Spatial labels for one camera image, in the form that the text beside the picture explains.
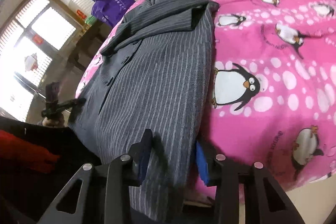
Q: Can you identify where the grey pinstriped suit jacket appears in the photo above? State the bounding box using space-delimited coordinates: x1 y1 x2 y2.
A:
68 0 218 221

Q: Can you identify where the person's left hand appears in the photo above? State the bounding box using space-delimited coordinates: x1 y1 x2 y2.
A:
37 113 64 128

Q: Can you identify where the pink penguin blanket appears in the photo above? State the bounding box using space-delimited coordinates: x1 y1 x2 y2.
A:
76 0 335 197

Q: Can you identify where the purple shopping bag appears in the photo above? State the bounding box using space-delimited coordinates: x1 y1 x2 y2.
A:
91 0 135 27

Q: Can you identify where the dark wooden side table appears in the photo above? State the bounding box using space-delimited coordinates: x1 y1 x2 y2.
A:
67 20 112 72

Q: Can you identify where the window with frame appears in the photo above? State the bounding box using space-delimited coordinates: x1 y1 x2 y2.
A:
1 0 83 122

